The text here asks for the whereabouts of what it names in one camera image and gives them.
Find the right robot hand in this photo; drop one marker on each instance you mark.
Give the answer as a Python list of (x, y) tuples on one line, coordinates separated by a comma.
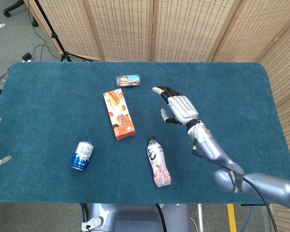
[(183, 108)]

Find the orange snack box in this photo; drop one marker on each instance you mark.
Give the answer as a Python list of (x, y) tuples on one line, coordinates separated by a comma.
[(118, 113)]

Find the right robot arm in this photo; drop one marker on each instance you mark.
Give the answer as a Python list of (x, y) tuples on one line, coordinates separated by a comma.
[(212, 149)]

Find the blue felt table cover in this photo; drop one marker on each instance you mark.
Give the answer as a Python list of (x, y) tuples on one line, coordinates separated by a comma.
[(50, 108)]

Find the clear bottle white pink label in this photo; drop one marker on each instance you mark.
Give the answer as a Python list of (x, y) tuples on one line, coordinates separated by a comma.
[(157, 164)]

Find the clear plastic biscuit jar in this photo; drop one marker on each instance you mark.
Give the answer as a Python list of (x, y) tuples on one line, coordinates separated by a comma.
[(128, 81)]

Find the black power adapter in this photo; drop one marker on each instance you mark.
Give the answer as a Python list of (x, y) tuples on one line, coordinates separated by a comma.
[(26, 57)]

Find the wicker folding screen panel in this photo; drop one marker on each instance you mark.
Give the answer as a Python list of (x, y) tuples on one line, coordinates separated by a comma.
[(123, 29), (287, 72), (70, 29), (256, 29), (188, 29)]

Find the blue white drink can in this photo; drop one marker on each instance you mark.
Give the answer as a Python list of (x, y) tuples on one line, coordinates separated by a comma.
[(82, 155)]

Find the black tripod stand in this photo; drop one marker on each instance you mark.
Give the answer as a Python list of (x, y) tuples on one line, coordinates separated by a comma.
[(53, 35)]

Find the metal table leg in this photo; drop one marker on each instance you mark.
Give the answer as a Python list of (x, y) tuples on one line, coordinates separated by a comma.
[(200, 217)]

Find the black office chair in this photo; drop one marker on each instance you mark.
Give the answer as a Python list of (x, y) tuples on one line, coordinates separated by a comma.
[(13, 7)]

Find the grey blue robot torso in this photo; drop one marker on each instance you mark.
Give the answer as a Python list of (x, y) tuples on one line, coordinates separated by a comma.
[(135, 217)]

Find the yellow floor tape strip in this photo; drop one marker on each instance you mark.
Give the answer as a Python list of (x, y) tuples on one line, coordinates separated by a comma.
[(232, 217)]

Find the silver metal bracket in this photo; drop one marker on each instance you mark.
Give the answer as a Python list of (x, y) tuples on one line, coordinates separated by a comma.
[(91, 223)]

